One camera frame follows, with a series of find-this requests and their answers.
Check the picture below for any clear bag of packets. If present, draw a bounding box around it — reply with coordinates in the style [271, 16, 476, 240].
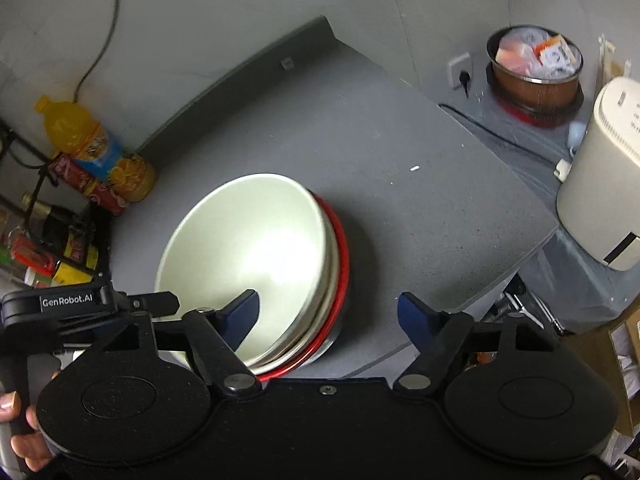
[494, 27, 584, 82]

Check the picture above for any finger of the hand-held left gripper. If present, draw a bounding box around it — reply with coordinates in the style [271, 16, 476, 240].
[55, 313, 139, 347]
[115, 290, 180, 319]

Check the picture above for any brown cardboard box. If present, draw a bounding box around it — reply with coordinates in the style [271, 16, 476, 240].
[559, 304, 640, 437]

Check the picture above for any red snack packet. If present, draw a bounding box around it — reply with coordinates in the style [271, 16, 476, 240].
[12, 236, 56, 274]

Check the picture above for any black wire rack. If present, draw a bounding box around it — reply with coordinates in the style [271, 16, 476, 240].
[0, 119, 112, 288]

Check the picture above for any white wall socket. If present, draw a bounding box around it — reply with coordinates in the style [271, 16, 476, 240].
[447, 52, 474, 91]

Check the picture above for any brown cooking pot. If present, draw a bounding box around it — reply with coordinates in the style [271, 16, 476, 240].
[485, 24, 585, 112]

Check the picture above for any red and black cooker base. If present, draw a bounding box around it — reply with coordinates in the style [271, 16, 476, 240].
[485, 62, 585, 129]

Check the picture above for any black power cable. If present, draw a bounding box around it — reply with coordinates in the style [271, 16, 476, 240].
[439, 69, 574, 182]

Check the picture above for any orange and white packet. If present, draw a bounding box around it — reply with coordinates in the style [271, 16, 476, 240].
[532, 34, 577, 74]

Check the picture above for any black wall cable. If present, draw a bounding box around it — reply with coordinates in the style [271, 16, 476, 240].
[73, 0, 121, 105]

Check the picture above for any dark glass bottle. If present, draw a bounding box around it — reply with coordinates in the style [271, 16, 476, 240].
[20, 190, 87, 242]

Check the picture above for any red soda can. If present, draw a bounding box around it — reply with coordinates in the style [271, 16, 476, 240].
[47, 154, 132, 217]

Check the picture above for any red rimmed plate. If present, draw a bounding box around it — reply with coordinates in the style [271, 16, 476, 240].
[250, 189, 351, 379]

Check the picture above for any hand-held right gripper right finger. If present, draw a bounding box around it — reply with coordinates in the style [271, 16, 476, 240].
[394, 291, 563, 396]

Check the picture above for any orange juice bottle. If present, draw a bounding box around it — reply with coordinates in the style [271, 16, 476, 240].
[33, 94, 156, 204]

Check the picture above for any beige cardboard piece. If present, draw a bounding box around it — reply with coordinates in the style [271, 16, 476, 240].
[597, 34, 632, 92]

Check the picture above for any yellow snack packet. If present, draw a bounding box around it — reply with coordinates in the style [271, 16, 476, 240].
[51, 257, 97, 287]

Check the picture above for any person's left hand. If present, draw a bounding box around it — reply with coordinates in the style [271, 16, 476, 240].
[0, 391, 54, 472]

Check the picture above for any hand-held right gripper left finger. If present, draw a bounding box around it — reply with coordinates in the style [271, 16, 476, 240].
[89, 288, 262, 396]

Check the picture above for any cream kitchen appliance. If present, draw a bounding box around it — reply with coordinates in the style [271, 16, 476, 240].
[556, 76, 640, 273]

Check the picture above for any small white cup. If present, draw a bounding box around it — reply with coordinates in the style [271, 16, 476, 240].
[566, 120, 589, 157]

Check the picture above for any deep speckled cream bowl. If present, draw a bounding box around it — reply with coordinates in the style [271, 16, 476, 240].
[154, 173, 332, 367]

